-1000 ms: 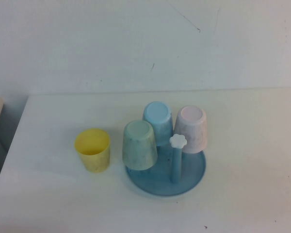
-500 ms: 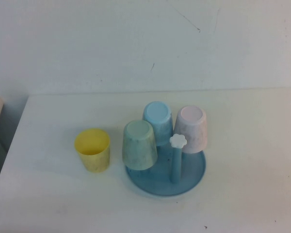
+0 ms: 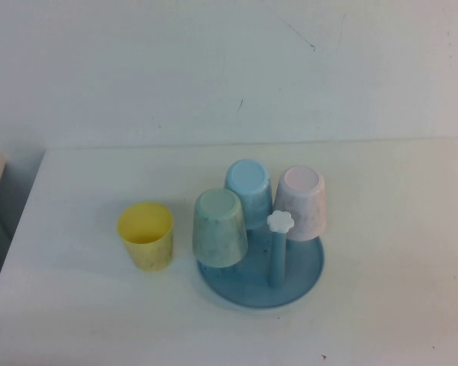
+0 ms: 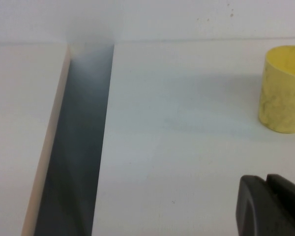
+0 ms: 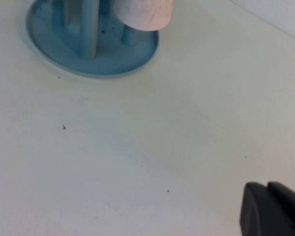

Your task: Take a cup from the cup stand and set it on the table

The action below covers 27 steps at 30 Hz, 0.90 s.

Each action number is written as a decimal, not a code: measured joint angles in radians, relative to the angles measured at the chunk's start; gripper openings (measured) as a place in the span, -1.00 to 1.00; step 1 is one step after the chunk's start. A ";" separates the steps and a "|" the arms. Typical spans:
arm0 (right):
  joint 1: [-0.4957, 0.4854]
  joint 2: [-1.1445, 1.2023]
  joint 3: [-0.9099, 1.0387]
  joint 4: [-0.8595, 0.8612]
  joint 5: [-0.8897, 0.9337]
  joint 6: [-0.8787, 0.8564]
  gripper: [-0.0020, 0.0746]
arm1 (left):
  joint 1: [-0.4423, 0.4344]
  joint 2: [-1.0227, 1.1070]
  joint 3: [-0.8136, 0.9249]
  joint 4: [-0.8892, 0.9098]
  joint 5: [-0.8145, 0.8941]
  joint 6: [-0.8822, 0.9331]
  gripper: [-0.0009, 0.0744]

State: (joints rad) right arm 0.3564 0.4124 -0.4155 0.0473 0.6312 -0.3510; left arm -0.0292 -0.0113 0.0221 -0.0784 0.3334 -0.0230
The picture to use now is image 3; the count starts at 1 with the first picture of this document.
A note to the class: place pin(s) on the yellow plastic cup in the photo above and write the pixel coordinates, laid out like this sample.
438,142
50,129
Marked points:
149,248

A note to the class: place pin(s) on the blue plastic cup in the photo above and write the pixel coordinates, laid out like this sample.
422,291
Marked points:
248,177

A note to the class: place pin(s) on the green plastic cup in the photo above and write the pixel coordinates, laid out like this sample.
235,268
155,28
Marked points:
219,232

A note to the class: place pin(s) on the pink plastic cup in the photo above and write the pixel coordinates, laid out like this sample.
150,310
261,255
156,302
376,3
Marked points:
301,202

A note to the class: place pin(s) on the blue round cup stand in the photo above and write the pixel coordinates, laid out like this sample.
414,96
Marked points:
297,274

